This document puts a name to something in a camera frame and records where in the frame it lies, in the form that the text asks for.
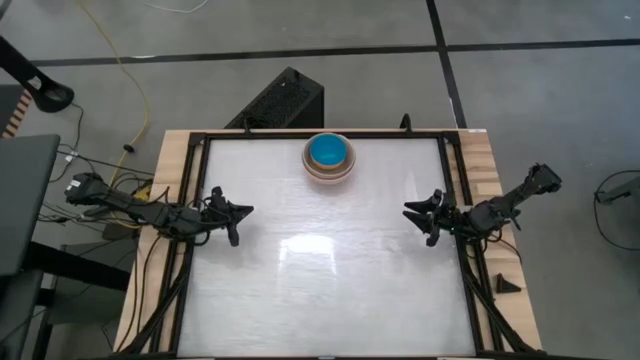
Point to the striped wooden panel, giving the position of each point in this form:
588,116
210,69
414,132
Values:
15,117

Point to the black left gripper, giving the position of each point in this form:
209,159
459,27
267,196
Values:
217,212

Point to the black curved stand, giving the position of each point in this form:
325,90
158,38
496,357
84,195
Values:
47,95

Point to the black perforated tower box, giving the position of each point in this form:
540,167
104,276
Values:
280,100

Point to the blue bowl with wooden rim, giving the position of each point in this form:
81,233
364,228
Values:
346,172

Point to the orange patterned bowl blue inside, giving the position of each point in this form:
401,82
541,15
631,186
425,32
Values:
327,150

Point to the black frame clamp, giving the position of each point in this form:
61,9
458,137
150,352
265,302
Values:
407,124

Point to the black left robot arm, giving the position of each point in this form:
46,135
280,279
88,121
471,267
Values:
150,212

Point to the dark grey desk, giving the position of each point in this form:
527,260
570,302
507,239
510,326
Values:
25,200

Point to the black metal table frame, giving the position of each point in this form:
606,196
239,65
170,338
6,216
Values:
186,280

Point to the grey chair base leg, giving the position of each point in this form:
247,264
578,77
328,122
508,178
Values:
620,192

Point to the black triangular bracket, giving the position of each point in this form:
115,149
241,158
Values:
506,286

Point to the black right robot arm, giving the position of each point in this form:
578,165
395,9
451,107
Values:
505,202

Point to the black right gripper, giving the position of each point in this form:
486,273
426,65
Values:
447,220

